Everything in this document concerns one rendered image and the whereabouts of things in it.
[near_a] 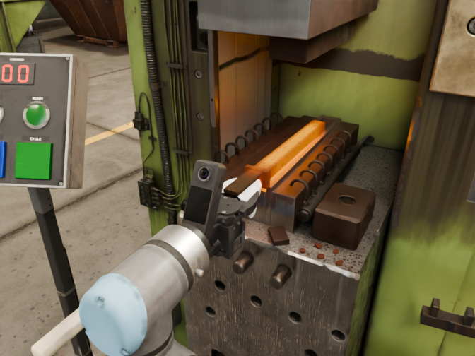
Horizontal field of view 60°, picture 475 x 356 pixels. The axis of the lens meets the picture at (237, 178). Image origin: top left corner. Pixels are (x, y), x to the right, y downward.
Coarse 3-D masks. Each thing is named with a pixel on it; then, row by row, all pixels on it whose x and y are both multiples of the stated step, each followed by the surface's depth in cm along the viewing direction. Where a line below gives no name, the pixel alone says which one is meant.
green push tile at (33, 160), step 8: (16, 144) 85; (24, 144) 85; (32, 144) 85; (40, 144) 85; (48, 144) 85; (16, 152) 85; (24, 152) 85; (32, 152) 85; (40, 152) 85; (48, 152) 85; (16, 160) 85; (24, 160) 85; (32, 160) 85; (40, 160) 85; (48, 160) 85; (16, 168) 85; (24, 168) 85; (32, 168) 85; (40, 168) 85; (48, 168) 85; (16, 176) 85; (24, 176) 85; (32, 176) 85; (40, 176) 85; (48, 176) 85
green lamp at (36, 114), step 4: (28, 108) 86; (32, 108) 86; (36, 108) 86; (40, 108) 86; (44, 108) 86; (28, 112) 86; (32, 112) 86; (36, 112) 86; (40, 112) 86; (44, 112) 86; (28, 116) 86; (32, 116) 86; (36, 116) 86; (40, 116) 86; (44, 116) 86; (28, 120) 86; (32, 120) 86; (36, 120) 86; (40, 120) 86; (44, 120) 86; (32, 124) 86; (36, 124) 86
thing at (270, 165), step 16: (304, 128) 97; (320, 128) 99; (288, 144) 88; (304, 144) 92; (272, 160) 81; (288, 160) 85; (240, 176) 74; (256, 176) 74; (272, 176) 80; (240, 192) 69
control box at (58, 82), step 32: (0, 64) 87; (32, 64) 86; (64, 64) 86; (0, 96) 87; (32, 96) 86; (64, 96) 86; (0, 128) 87; (32, 128) 86; (64, 128) 86; (64, 160) 85
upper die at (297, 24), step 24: (216, 0) 67; (240, 0) 65; (264, 0) 63; (288, 0) 61; (312, 0) 60; (336, 0) 69; (360, 0) 82; (216, 24) 69; (240, 24) 67; (264, 24) 65; (288, 24) 63; (312, 24) 63; (336, 24) 72
